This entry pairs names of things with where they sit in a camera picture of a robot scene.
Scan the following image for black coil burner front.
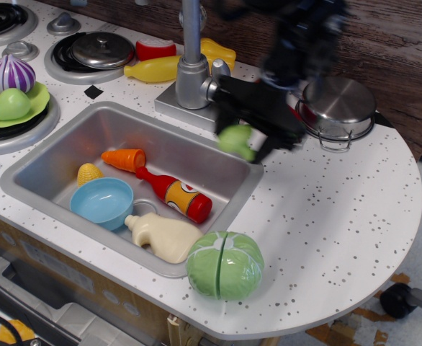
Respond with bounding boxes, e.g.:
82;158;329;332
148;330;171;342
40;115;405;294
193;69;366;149
0;95;60;155

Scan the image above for light green toy pear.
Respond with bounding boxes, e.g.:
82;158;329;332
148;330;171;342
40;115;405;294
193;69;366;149
0;88;31;121

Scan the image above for green toy cabbage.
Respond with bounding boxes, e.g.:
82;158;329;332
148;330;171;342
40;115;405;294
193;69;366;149
186;231;265;301

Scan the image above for yellow toy corn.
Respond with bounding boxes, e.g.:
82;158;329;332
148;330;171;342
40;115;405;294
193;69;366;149
77;163;104;187

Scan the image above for stainless steel pot lid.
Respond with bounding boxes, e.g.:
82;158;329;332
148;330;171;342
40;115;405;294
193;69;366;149
71;32;135;70

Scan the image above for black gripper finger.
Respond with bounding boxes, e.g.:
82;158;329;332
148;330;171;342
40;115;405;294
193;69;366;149
252;136;282;164
215;109;236;135

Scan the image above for purple striped toy onion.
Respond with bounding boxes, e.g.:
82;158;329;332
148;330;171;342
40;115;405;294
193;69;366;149
0;54;36;94

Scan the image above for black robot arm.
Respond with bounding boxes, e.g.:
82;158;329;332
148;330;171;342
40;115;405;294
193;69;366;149
210;1;348;164

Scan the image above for grey stove knob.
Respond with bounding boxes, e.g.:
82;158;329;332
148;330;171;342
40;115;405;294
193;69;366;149
2;40;39;62
47;12;81;36

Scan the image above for stainless steel toy pot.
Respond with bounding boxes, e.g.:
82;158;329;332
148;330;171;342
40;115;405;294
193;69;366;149
295;76;377;152

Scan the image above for black tape square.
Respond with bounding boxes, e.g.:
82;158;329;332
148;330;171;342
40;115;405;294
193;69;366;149
84;85;104;99

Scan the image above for light green toy broccoli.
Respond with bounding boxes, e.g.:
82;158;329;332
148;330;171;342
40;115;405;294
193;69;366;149
217;125;256;161

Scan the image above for grey stove knob rear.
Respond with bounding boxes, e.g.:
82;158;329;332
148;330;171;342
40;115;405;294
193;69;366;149
47;12;81;36

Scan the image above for black caster wheel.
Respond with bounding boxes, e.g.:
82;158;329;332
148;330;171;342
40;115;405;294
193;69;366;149
380;283;416;319

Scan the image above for green plastic plate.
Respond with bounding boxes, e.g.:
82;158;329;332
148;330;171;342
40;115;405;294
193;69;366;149
0;82;50;128

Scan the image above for silver toy faucet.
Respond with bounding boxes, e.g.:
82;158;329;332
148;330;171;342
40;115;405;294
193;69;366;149
155;1;230;132

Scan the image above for black coil burner rear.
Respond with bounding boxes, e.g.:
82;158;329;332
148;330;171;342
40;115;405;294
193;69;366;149
0;3;38;46

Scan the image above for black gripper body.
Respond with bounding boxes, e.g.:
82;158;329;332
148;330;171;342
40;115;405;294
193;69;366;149
213;76;306;150

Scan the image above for yellow toy mustard bottle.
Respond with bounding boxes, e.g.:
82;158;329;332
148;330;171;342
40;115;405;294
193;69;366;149
123;56;181;83

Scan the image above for cream toy mayonnaise bottle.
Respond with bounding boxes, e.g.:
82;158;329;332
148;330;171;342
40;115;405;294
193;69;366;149
125;213;204;264

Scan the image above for red toy cheese wedge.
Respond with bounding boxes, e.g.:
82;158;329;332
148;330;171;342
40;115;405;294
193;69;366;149
135;38;176;61

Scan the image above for half orange toy carrot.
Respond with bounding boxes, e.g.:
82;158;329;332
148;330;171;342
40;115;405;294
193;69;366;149
101;148;146;173

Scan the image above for light blue plastic bowl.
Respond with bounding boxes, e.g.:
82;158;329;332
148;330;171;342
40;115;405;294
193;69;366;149
70;177;134;231

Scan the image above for red toy ketchup bottle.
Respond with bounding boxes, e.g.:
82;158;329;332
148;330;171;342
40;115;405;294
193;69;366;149
135;167;212;223

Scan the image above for grey oven door handle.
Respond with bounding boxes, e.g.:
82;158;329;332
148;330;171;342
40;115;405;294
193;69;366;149
0;257;100;346

